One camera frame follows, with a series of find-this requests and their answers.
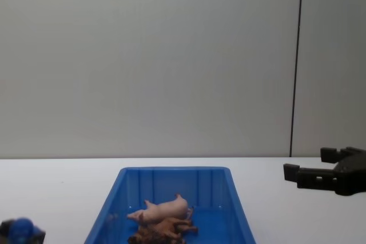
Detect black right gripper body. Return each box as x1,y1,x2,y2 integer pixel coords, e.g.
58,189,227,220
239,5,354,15
333,153,366,197

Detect blue toy figure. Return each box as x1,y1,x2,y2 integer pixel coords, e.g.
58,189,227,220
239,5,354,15
8,217,37,244

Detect blue plastic bin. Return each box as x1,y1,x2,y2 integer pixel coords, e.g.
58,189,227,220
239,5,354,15
83,166,257,244

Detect brown toy animal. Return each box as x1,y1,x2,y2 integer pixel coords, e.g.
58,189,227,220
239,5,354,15
127,216,199,244

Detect pink toy pig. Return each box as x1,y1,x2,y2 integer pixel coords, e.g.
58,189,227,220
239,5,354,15
126,193,194,225

